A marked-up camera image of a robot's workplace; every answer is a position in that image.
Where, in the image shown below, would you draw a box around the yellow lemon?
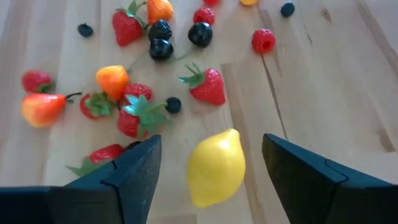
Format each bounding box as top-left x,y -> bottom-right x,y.
186,128 -> 247,209

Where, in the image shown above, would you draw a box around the yellow-orange peach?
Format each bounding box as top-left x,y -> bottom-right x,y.
95,65 -> 130,103

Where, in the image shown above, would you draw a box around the dark blueberry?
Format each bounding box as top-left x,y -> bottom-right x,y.
280,1 -> 296,18
77,22 -> 95,39
164,96 -> 182,114

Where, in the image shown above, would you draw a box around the orange strawberry green leaves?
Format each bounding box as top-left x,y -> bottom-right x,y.
21,69 -> 57,95

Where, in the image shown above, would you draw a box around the large yellow-red peach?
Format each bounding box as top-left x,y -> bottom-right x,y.
20,91 -> 83,129

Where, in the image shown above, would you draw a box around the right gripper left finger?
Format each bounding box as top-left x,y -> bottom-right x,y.
63,134 -> 163,224

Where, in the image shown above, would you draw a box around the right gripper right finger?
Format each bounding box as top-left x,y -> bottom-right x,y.
261,133 -> 398,224

